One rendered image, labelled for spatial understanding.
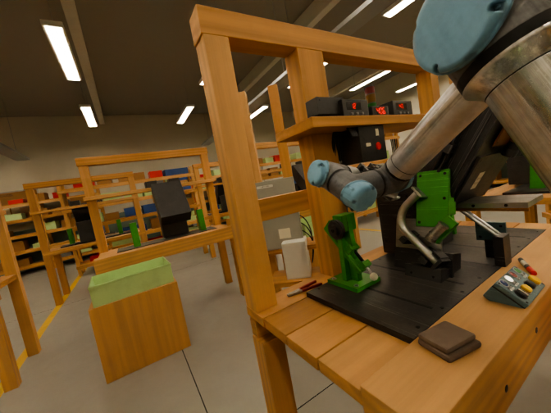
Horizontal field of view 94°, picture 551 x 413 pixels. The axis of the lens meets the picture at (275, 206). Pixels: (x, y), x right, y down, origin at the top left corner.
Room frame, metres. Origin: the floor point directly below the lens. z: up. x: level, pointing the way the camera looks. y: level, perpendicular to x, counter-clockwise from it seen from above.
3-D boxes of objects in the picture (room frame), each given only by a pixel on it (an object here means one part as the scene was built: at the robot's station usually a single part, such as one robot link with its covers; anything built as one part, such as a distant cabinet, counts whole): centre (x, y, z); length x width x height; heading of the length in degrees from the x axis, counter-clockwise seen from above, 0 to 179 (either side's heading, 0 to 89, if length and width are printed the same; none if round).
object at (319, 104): (1.09, -0.27, 1.59); 0.15 x 0.07 x 0.07; 121
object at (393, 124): (1.27, -0.50, 1.52); 0.90 x 0.25 x 0.04; 121
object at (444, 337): (0.54, -0.33, 0.91); 0.10 x 0.08 x 0.03; 108
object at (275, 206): (1.36, -0.45, 1.23); 1.30 x 0.05 x 0.09; 121
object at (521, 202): (1.00, -0.76, 1.11); 0.39 x 0.16 x 0.03; 31
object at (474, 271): (1.05, -0.64, 0.89); 1.10 x 0.42 x 0.02; 121
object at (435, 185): (0.96, -0.61, 1.17); 0.13 x 0.12 x 0.20; 121
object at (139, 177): (6.72, 3.52, 1.12); 3.01 x 0.54 x 2.24; 120
